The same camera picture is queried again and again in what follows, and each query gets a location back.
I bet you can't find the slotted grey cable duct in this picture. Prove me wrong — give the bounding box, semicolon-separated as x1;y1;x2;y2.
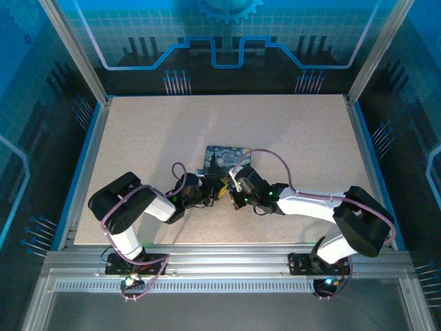
54;280;320;292

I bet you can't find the aluminium frame post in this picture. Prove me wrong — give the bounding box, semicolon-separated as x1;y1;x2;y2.
37;0;114;106
345;0;416;104

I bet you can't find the purple cable loop under left base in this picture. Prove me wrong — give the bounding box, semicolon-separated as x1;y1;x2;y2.
119;261;167;303

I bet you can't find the starry night print tin box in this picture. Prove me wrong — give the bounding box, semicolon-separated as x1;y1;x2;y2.
195;145;253;181

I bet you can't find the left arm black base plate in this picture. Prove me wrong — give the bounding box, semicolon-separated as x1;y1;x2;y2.
105;252;170;277

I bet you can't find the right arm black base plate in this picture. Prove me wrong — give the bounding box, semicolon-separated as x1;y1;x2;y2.
287;250;353;277

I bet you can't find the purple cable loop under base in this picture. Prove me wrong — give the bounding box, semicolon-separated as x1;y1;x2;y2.
119;261;167;303
312;272;352;301

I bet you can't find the purple cable loop under right base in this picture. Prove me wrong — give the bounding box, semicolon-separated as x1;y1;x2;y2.
312;272;352;301

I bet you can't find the aluminium mounting rail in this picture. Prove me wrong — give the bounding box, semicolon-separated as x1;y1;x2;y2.
44;242;414;294

